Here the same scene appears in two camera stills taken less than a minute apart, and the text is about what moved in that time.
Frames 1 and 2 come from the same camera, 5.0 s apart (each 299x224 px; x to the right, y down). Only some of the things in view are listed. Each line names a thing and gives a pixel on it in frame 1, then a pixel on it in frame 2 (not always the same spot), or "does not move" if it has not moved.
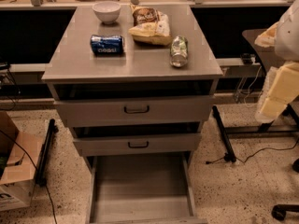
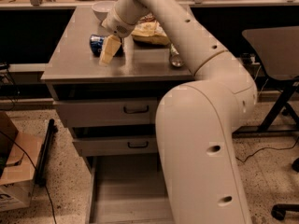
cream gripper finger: x=280 y=86 -> x=109 y=47
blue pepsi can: x=106 y=45 does not move
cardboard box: x=19 y=158 does not move
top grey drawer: x=147 y=110 does not move
